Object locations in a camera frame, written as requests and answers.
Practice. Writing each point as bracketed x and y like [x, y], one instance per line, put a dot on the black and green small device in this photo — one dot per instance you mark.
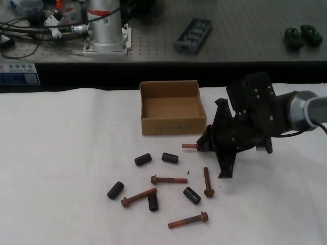
[311, 34]
[293, 38]

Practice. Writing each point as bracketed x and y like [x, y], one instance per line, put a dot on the metal bench with holes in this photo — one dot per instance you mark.
[230, 51]

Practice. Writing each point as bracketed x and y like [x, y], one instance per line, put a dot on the blue bench label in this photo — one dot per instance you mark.
[19, 74]

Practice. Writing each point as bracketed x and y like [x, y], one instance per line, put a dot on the dark grey bit holder case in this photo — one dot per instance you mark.
[193, 35]

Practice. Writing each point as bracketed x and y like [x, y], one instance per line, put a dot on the rusty brown flange bolt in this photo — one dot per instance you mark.
[207, 185]
[168, 180]
[139, 195]
[188, 220]
[189, 146]

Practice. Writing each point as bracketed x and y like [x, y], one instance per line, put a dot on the white angled bracket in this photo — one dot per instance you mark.
[53, 24]

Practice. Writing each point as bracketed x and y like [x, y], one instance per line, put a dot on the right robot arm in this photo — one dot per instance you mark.
[304, 108]

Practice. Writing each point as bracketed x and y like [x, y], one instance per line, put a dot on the black cylindrical sleeve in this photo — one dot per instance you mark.
[143, 159]
[192, 195]
[152, 202]
[115, 190]
[170, 158]

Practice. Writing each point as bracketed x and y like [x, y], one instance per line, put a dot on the small black flat box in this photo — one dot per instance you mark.
[6, 43]

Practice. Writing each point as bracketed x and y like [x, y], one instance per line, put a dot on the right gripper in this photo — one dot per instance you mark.
[251, 114]

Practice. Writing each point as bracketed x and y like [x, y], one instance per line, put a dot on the silver-white cylindrical machine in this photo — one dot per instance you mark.
[107, 25]

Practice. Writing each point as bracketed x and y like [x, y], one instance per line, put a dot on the open cardboard box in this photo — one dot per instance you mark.
[169, 112]

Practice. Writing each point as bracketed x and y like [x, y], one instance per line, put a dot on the silver cylindrical connector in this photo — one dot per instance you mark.
[80, 29]

